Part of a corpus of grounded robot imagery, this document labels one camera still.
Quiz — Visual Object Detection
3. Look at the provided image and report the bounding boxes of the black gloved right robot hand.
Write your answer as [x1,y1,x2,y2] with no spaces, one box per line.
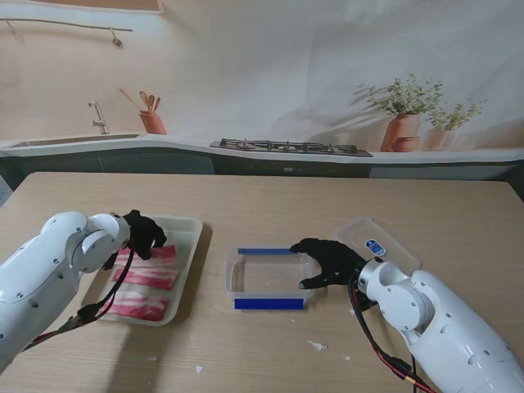
[289,237,368,291]

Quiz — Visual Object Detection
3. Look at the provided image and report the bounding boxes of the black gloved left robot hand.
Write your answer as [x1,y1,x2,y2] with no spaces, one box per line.
[124,210,168,261]

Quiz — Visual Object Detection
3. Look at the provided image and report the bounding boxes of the pink bacon slice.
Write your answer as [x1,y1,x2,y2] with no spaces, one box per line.
[99,291,171,321]
[111,267,182,292]

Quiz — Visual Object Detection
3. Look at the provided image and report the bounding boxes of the clear lid with blue label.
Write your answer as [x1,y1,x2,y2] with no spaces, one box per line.
[334,215,422,274]

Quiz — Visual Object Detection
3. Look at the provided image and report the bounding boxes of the clear container with blue clips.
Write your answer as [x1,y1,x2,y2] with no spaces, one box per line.
[225,244,317,312]

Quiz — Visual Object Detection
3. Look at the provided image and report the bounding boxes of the cream rectangular tray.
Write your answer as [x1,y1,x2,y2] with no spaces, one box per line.
[79,215,205,328]

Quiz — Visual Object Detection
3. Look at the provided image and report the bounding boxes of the printed kitchen backdrop cloth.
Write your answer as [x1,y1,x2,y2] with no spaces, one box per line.
[0,0,524,181]

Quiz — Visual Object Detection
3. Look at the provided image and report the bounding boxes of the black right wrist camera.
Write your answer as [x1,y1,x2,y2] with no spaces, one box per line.
[351,286,376,314]

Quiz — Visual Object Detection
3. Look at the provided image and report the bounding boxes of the red black left arm cable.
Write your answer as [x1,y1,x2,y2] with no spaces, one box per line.
[24,245,138,354]

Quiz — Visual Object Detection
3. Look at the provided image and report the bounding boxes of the red black arm cable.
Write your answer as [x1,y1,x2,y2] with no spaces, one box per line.
[347,278,435,393]
[24,245,138,354]

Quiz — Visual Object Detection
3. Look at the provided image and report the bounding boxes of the red black right arm cable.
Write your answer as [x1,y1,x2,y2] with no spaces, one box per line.
[347,278,435,393]

